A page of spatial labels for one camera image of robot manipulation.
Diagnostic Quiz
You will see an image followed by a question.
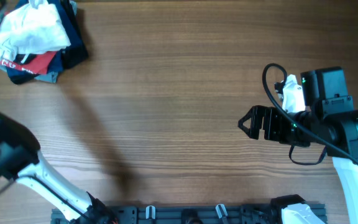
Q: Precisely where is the white Puma t-shirt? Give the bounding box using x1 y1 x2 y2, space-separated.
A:
0 1 71 61

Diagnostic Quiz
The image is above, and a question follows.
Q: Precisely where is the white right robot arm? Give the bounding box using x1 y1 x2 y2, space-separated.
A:
238 105 358 223

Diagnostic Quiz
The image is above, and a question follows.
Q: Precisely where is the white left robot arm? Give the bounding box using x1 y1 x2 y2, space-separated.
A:
0 112 118 223

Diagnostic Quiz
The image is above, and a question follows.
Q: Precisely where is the navy blue folded garment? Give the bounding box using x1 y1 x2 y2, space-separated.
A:
6 0 89 78

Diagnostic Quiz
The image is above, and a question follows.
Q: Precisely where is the grey folded garment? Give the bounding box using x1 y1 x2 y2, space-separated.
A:
9 72 59 85

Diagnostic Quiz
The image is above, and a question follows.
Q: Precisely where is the red folded t-shirt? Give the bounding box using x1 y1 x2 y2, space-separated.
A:
0 52 57 75

